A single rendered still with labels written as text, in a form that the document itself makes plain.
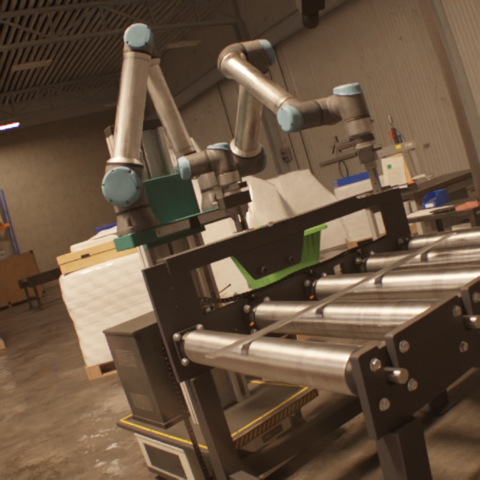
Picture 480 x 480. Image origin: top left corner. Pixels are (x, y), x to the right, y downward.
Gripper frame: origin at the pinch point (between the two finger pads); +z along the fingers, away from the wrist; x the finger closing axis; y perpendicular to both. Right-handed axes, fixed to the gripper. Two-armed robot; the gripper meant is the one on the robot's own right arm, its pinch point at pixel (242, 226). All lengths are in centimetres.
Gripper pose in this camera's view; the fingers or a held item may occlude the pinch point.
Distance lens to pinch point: 215.4
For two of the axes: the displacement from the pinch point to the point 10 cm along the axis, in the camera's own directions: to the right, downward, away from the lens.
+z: 2.8, 9.6, 0.5
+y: -5.3, 1.0, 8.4
